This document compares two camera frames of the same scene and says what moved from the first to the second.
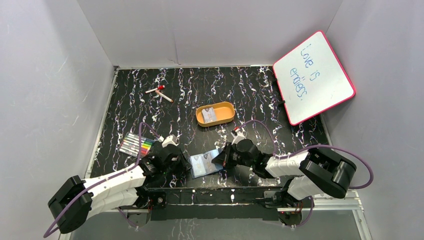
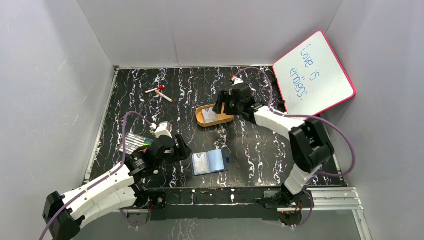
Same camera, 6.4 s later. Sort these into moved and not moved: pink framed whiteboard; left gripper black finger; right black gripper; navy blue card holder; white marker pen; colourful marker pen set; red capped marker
Moved: left gripper black finger; right black gripper
Not moved: colourful marker pen set; white marker pen; pink framed whiteboard; red capped marker; navy blue card holder
